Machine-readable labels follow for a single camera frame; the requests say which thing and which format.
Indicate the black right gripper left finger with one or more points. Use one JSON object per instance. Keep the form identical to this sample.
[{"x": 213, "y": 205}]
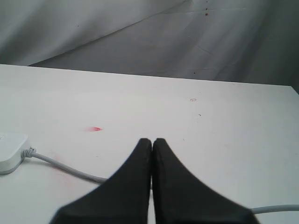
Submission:
[{"x": 121, "y": 199}]

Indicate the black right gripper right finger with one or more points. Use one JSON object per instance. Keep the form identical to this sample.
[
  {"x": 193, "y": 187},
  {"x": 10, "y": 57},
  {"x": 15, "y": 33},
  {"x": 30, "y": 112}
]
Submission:
[{"x": 181, "y": 198}]

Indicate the white five-outlet power strip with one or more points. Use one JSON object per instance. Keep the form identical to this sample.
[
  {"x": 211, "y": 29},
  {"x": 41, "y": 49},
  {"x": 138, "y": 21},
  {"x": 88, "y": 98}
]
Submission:
[{"x": 11, "y": 147}]

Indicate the grey backdrop cloth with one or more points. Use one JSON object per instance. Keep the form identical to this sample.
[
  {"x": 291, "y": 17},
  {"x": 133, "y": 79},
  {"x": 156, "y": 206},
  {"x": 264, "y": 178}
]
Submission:
[{"x": 249, "y": 41}]

